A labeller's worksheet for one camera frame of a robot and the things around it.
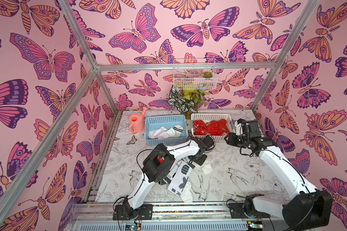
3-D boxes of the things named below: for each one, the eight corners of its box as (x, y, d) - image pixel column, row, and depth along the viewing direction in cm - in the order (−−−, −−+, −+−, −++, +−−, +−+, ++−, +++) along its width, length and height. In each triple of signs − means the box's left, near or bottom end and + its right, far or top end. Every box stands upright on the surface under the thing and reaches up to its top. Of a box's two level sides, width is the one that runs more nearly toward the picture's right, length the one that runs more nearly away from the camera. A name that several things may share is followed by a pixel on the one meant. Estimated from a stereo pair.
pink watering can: (131, 134, 107) (127, 124, 98) (135, 117, 118) (132, 107, 109) (145, 134, 107) (141, 124, 98) (148, 117, 118) (145, 107, 109)
